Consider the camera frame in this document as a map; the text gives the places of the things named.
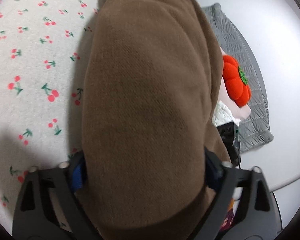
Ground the grey quilted headboard pillow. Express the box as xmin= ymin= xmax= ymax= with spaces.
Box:
xmin=202 ymin=3 xmax=274 ymax=153

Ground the brown coat with fur collar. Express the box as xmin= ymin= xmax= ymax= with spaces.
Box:
xmin=80 ymin=0 xmax=229 ymax=239

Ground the cherry print white bed sheet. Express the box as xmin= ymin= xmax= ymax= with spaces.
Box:
xmin=0 ymin=0 xmax=105 ymax=231

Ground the orange pumpkin plush cushion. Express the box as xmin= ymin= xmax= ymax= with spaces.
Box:
xmin=223 ymin=55 xmax=251 ymax=107

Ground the pink pillow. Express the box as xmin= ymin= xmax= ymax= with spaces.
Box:
xmin=218 ymin=48 xmax=251 ymax=121

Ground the white quilted jacket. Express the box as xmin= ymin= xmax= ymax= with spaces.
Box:
xmin=212 ymin=101 xmax=241 ymax=127

